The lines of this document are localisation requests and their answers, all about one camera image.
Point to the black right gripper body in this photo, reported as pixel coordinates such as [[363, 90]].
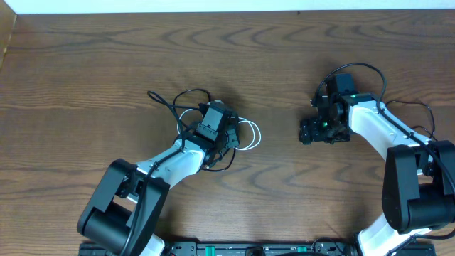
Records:
[[316, 131]]

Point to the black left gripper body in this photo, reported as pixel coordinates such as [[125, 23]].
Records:
[[232, 133]]

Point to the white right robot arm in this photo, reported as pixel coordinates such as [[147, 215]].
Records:
[[418, 186]]

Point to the cardboard side panel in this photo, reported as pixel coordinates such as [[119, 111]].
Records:
[[7, 23]]

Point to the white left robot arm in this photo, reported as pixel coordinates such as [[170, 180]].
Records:
[[122, 214]]

